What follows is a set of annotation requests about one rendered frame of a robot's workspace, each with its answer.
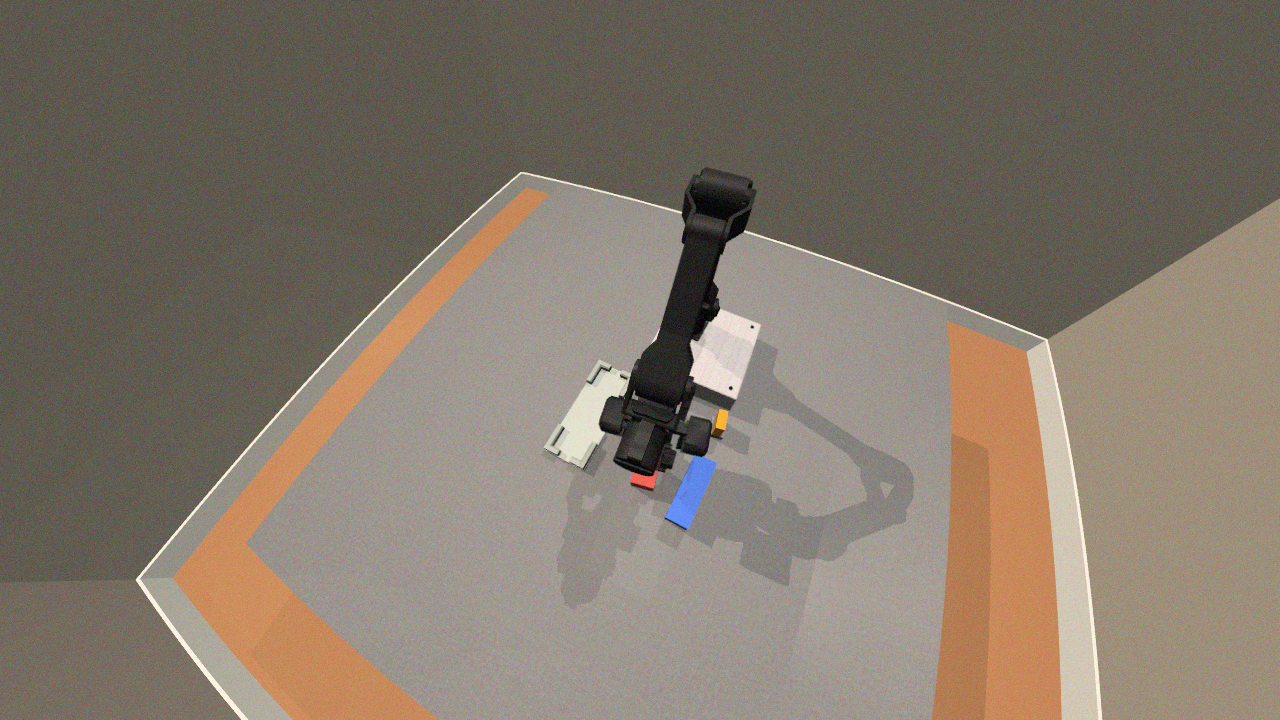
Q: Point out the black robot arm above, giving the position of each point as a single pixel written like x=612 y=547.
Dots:
x=716 y=209

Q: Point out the yellow rectangular block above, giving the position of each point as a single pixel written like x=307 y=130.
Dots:
x=720 y=423

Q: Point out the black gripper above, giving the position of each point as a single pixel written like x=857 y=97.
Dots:
x=694 y=435

